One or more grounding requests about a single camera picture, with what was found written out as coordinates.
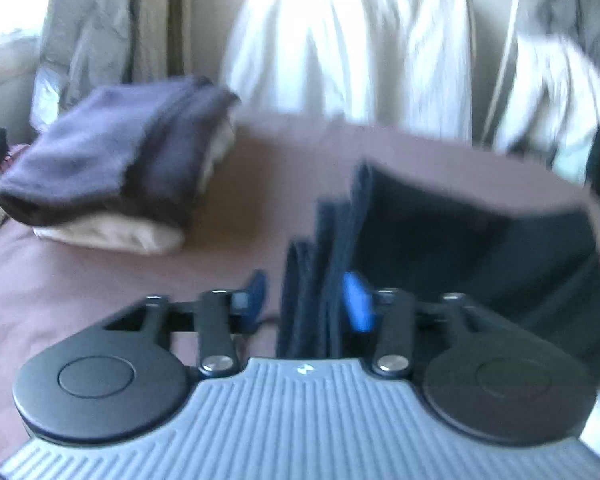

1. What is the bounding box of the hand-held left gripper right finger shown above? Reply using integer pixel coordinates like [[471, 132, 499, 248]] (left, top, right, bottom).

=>
[[341, 271, 488, 378]]

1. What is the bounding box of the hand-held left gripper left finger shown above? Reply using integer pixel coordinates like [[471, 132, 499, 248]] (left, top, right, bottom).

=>
[[101, 269, 269, 378]]

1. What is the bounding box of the black garment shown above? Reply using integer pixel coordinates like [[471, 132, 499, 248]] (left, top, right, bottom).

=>
[[277, 160, 600, 383]]

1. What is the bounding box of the folded cream garment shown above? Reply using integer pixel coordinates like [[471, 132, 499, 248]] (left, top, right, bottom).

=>
[[32, 120, 236, 257]]

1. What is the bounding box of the brown bed sheet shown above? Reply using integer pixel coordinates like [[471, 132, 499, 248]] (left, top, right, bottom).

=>
[[0, 110, 600, 461]]

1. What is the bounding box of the folded purple knit sweater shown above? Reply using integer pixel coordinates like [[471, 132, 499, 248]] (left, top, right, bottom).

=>
[[0, 76, 242, 231]]

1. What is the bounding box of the white curtain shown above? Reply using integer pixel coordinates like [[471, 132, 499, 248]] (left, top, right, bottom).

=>
[[219, 0, 477, 143]]

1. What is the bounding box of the white crumpled cloth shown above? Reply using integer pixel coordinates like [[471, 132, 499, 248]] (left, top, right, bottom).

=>
[[495, 35, 600, 183]]

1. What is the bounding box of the clear plastic bag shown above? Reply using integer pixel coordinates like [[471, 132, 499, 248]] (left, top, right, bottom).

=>
[[29, 67, 67, 133]]

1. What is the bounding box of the grey hanging cloth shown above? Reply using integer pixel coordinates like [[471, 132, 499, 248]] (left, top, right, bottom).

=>
[[39, 0, 137, 113]]

